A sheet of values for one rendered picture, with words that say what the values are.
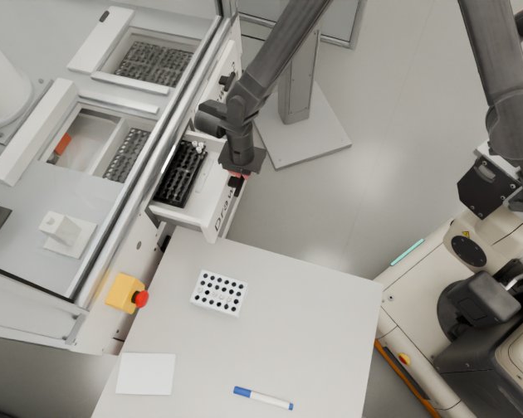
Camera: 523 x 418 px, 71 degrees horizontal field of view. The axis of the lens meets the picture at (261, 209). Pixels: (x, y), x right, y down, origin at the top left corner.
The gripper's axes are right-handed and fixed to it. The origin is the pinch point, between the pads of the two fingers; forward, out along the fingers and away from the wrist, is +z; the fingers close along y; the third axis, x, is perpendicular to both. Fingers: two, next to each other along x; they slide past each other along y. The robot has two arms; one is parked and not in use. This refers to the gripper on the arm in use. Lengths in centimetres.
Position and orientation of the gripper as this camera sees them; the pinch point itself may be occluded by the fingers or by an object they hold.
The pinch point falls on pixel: (244, 176)
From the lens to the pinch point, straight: 93.6
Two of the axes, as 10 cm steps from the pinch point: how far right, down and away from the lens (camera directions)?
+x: -3.0, 8.6, -4.2
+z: 0.2, 4.4, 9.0
